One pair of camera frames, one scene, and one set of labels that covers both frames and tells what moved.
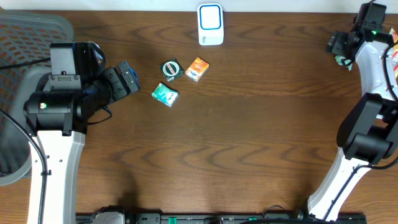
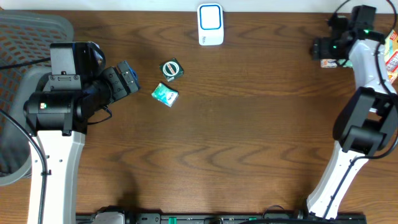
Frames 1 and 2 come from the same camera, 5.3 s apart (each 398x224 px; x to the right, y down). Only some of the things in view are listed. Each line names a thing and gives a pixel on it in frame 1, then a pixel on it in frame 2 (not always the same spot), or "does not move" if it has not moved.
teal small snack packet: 165,94 does not move
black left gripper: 123,78 does not move
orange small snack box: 198,69 -> 328,63
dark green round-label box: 171,69 does not move
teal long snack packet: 342,61 does not move
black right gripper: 335,42 -> 321,46
